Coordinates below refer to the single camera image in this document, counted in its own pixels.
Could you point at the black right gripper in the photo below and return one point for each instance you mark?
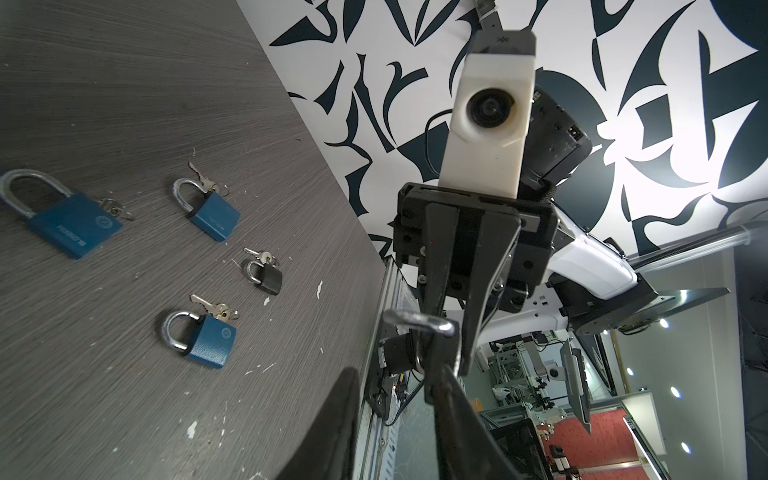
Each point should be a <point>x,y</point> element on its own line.
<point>487,242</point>

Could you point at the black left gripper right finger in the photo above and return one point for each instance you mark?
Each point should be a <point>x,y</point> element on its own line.
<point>465,449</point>

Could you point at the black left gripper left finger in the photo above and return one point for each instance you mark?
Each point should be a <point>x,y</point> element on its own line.
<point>328,449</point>

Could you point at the black padlock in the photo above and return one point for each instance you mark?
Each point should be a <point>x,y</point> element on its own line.
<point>263,271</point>
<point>420,336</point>

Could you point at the blue padlock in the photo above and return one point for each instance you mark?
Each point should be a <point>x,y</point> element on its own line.
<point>212,337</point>
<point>76,224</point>
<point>215,216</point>

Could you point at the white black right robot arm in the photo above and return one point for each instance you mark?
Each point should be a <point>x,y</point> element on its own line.
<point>589,285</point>

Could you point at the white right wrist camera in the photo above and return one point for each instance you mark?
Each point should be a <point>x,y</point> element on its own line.
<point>491,114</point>

